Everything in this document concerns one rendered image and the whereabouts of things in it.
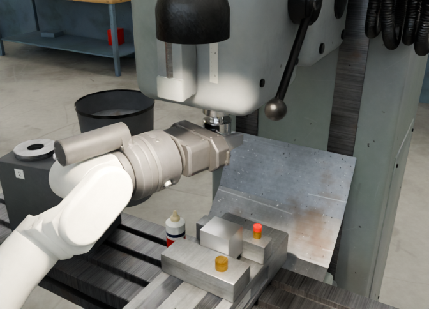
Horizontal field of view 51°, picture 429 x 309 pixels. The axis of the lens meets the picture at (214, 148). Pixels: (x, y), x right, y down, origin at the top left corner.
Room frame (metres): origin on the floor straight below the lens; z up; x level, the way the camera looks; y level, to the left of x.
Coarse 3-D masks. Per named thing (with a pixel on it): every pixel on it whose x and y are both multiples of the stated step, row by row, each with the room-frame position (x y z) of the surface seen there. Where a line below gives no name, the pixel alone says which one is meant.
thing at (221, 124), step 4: (208, 116) 0.69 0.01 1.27; (228, 116) 0.69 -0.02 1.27; (204, 120) 0.67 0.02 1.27; (208, 120) 0.67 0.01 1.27; (212, 120) 0.67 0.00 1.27; (224, 120) 0.67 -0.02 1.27; (228, 120) 0.67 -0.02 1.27; (204, 124) 0.67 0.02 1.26; (208, 124) 0.66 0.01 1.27; (212, 124) 0.66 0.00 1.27; (216, 124) 0.66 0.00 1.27; (220, 124) 0.66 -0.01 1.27; (224, 124) 0.66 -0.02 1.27; (228, 124) 0.67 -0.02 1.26; (208, 128) 0.66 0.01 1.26; (212, 128) 0.66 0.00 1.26; (216, 128) 0.66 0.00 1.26; (220, 128) 0.66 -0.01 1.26; (224, 128) 0.66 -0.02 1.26
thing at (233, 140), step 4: (240, 132) 0.68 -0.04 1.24; (224, 136) 0.65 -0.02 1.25; (228, 136) 0.66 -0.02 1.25; (232, 136) 0.66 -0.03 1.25; (236, 136) 0.67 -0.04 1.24; (240, 136) 0.67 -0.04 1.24; (228, 140) 0.65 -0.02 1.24; (232, 140) 0.66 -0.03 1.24; (236, 140) 0.67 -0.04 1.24; (240, 140) 0.67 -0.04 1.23; (228, 144) 0.65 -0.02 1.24; (232, 144) 0.66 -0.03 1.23; (236, 144) 0.67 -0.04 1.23; (240, 144) 0.67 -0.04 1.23; (232, 148) 0.66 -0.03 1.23
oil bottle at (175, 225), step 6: (174, 210) 0.78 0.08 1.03; (174, 216) 0.78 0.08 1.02; (168, 222) 0.78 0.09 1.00; (174, 222) 0.77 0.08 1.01; (180, 222) 0.77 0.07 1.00; (168, 228) 0.77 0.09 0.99; (174, 228) 0.76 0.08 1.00; (180, 228) 0.76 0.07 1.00; (168, 234) 0.77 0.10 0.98; (174, 234) 0.76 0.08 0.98; (180, 234) 0.76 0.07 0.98; (168, 240) 0.77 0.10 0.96; (174, 240) 0.76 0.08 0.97; (168, 246) 0.77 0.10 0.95
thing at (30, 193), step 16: (32, 144) 0.91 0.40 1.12; (48, 144) 0.91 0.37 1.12; (0, 160) 0.86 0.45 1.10; (16, 160) 0.85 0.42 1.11; (32, 160) 0.85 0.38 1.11; (48, 160) 0.85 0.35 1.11; (0, 176) 0.85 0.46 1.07; (16, 176) 0.84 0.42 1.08; (32, 176) 0.83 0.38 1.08; (48, 176) 0.81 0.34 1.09; (16, 192) 0.84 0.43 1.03; (32, 192) 0.83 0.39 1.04; (48, 192) 0.82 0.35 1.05; (16, 208) 0.85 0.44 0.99; (32, 208) 0.83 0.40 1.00; (48, 208) 0.82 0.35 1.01; (16, 224) 0.85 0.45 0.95; (112, 224) 0.86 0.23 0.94
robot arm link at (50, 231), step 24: (96, 168) 0.50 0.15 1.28; (120, 168) 0.50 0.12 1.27; (72, 192) 0.47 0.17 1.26; (96, 192) 0.47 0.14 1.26; (120, 192) 0.49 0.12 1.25; (48, 216) 0.45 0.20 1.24; (72, 216) 0.44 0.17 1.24; (96, 216) 0.46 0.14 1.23; (48, 240) 0.43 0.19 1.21; (72, 240) 0.44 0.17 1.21; (96, 240) 0.46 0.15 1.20
